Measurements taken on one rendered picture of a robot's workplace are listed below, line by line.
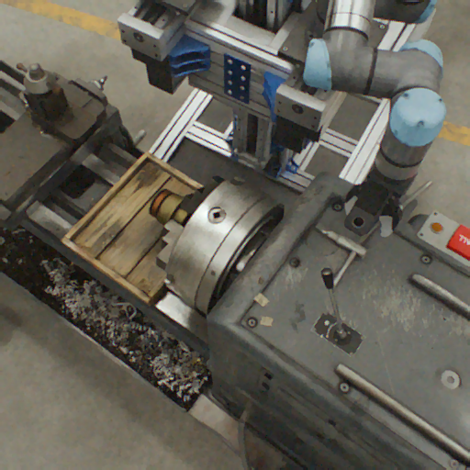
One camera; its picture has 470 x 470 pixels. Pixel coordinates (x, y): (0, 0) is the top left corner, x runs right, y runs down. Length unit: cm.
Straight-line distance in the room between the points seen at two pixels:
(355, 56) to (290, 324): 50
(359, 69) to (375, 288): 44
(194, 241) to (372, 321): 40
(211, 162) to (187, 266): 132
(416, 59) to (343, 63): 11
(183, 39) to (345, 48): 92
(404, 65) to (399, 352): 52
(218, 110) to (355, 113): 61
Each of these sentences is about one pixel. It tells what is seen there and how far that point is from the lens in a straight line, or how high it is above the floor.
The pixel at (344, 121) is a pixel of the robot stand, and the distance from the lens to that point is 276.
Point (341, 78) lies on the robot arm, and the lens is 103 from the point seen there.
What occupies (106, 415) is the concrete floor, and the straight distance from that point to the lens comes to 245.
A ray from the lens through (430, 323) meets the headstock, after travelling 124.
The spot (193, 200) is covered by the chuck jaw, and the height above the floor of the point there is 114.
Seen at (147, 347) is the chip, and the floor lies 60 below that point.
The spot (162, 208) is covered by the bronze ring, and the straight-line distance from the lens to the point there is 145.
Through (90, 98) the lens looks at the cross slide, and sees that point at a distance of 185.
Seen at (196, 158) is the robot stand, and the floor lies 21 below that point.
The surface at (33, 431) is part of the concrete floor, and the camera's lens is 251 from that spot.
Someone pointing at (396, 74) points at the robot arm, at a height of 162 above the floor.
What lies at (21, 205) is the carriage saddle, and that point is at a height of 92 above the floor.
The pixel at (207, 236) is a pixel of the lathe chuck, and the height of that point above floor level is 123.
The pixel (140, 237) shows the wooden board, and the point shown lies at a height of 89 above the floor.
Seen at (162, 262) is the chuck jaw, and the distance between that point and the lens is 138.
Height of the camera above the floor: 238
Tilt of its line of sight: 63 degrees down
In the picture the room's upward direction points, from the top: 2 degrees clockwise
